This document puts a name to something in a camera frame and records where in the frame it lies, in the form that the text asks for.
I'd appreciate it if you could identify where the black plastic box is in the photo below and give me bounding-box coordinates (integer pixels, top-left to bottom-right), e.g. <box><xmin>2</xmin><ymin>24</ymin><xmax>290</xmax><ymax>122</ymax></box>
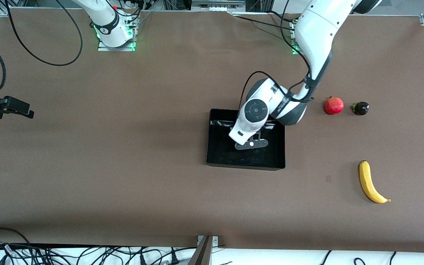
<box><xmin>206</xmin><ymin>108</ymin><xmax>286</xmax><ymax>171</ymax></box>

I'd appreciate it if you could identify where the yellow banana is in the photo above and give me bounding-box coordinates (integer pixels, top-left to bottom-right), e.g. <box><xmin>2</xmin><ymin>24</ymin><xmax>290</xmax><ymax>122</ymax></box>
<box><xmin>358</xmin><ymin>160</ymin><xmax>391</xmax><ymax>204</ymax></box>

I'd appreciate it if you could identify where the brown table cover sheet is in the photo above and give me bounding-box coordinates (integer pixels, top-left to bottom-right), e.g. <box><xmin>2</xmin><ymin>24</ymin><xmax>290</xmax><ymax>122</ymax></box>
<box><xmin>0</xmin><ymin>8</ymin><xmax>424</xmax><ymax>254</ymax></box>

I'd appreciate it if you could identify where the red pomegranate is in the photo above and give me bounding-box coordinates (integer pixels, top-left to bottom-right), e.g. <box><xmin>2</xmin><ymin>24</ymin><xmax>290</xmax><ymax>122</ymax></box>
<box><xmin>324</xmin><ymin>96</ymin><xmax>344</xmax><ymax>115</ymax></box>

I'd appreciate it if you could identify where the dark purple mangosteen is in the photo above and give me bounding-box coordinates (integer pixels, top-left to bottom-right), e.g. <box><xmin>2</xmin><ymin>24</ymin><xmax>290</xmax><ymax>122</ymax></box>
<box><xmin>351</xmin><ymin>102</ymin><xmax>370</xmax><ymax>116</ymax></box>

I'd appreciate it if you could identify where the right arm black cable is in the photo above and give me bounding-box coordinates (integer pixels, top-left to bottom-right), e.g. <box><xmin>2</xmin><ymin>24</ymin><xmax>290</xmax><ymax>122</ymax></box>
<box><xmin>0</xmin><ymin>0</ymin><xmax>84</xmax><ymax>93</ymax></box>

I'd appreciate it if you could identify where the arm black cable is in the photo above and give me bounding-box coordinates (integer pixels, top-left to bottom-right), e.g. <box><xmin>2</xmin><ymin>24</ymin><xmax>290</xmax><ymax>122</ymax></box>
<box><xmin>238</xmin><ymin>0</ymin><xmax>315</xmax><ymax>111</ymax></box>
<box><xmin>0</xmin><ymin>0</ymin><xmax>84</xmax><ymax>93</ymax></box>

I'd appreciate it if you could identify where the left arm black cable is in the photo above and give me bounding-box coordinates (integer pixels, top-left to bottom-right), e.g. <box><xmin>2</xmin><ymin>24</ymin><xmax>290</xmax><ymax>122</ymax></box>
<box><xmin>238</xmin><ymin>0</ymin><xmax>315</xmax><ymax>111</ymax></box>

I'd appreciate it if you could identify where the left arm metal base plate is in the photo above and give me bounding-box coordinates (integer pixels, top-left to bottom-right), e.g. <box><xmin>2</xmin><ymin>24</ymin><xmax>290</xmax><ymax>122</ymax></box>
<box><xmin>289</xmin><ymin>18</ymin><xmax>299</xmax><ymax>56</ymax></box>

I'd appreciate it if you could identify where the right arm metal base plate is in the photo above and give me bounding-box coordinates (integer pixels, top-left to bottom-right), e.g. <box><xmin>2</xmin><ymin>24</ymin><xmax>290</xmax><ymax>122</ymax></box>
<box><xmin>97</xmin><ymin>15</ymin><xmax>137</xmax><ymax>52</ymax></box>

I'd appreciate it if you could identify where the black base power cable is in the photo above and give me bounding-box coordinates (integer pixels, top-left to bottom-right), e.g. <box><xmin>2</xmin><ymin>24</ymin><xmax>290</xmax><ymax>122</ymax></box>
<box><xmin>234</xmin><ymin>15</ymin><xmax>295</xmax><ymax>33</ymax></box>

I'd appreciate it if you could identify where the black looped cable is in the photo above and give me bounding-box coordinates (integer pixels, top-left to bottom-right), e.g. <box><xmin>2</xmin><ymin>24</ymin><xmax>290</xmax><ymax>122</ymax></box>
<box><xmin>0</xmin><ymin>227</ymin><xmax>32</xmax><ymax>246</ymax></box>

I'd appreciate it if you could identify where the grey metal post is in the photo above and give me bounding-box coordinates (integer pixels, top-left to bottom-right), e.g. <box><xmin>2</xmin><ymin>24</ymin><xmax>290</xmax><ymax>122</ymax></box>
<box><xmin>188</xmin><ymin>236</ymin><xmax>213</xmax><ymax>265</ymax></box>

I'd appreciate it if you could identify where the silver metal rail fixture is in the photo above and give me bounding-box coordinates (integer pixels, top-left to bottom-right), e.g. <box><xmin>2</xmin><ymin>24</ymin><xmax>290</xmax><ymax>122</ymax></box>
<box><xmin>192</xmin><ymin>0</ymin><xmax>245</xmax><ymax>11</ymax></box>

